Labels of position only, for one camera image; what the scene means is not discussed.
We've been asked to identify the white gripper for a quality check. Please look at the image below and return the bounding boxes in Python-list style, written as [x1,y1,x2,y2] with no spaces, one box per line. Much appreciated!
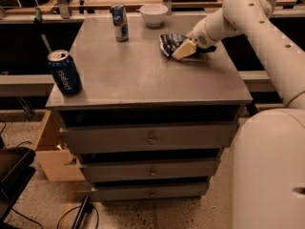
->
[172,18,218,60]

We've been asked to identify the blue chip bag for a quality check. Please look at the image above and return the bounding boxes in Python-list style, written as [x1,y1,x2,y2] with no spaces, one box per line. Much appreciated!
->
[158,32,217,59]

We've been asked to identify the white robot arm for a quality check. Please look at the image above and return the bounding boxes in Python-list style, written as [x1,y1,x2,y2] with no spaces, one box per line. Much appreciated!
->
[179,0,305,229]

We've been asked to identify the tall blue energy drink can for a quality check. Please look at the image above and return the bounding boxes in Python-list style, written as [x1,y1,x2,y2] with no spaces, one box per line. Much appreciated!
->
[110,3,129,42]

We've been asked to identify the blue pepsi can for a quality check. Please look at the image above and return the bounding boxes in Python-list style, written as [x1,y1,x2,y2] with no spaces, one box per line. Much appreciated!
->
[48,50,82,95]

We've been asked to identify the white bowl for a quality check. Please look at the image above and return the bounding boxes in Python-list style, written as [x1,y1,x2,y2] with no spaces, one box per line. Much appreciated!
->
[139,4,168,27]

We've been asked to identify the grey drawer cabinet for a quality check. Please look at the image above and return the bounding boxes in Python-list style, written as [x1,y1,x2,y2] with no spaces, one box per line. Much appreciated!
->
[47,13,252,189]

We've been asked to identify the middle grey drawer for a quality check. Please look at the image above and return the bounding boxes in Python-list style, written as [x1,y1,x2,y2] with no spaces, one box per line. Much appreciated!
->
[80,158,220,182]

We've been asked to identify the grey drawer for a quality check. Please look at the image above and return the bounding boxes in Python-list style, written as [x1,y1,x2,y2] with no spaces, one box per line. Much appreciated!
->
[60,122,237,155]
[91,182,209,201]
[80,158,220,182]

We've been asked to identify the top grey drawer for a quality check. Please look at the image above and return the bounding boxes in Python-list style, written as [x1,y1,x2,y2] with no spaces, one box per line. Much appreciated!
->
[60,122,237,155]

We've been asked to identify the bottom grey drawer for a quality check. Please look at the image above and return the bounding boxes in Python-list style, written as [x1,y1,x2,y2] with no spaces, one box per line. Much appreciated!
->
[91,182,209,201]

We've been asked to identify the wooden box on floor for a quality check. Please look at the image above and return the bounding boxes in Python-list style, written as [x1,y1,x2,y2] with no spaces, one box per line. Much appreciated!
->
[31,111,85,182]

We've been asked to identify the black equipment on floor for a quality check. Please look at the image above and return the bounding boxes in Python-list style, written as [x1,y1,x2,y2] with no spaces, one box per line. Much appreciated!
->
[0,147,35,229]

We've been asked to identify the black floor cable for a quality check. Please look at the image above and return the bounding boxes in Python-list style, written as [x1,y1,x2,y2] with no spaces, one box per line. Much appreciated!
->
[56,203,101,229]

